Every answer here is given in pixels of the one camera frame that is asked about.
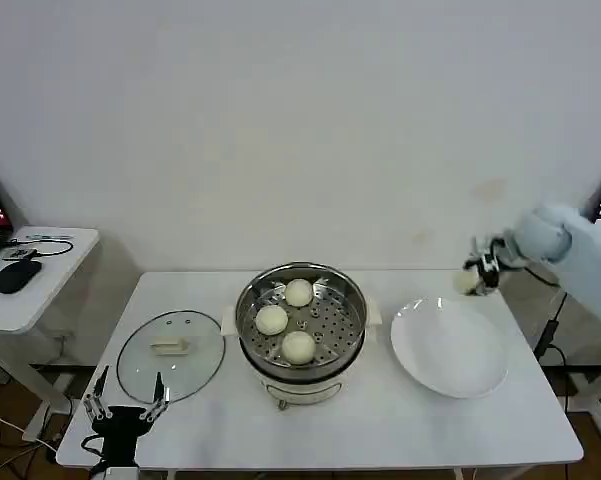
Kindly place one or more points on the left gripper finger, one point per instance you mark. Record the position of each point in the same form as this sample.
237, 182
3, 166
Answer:
97, 392
157, 397

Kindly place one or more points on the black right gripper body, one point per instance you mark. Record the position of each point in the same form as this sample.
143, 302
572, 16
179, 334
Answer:
500, 256

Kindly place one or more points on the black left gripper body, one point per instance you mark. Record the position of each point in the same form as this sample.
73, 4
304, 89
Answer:
117, 430

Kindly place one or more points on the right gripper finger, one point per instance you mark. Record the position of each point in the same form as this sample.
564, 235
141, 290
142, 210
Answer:
489, 282
475, 262

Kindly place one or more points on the white steamed bun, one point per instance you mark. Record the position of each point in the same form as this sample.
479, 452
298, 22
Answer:
298, 347
464, 283
299, 292
271, 320

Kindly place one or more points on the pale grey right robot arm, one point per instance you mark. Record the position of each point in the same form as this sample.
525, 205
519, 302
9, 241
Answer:
570, 245

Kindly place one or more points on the round glass pot lid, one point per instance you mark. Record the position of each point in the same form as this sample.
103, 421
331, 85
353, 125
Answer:
170, 357

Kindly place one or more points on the white round plate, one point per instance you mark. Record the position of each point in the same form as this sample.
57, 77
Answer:
450, 350

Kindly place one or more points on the white side table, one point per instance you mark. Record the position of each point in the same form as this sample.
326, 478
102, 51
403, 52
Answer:
580, 369
35, 310

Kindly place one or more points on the black computer mouse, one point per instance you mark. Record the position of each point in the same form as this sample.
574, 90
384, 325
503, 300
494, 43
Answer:
16, 276

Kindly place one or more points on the white electric cooker base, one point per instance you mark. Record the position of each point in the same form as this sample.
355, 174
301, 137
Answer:
300, 392

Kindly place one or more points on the perforated steel steamer basket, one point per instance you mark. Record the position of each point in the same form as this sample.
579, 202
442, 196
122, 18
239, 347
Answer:
340, 320

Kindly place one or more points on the small grey flat device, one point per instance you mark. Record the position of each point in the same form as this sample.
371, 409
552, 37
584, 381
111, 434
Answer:
17, 254

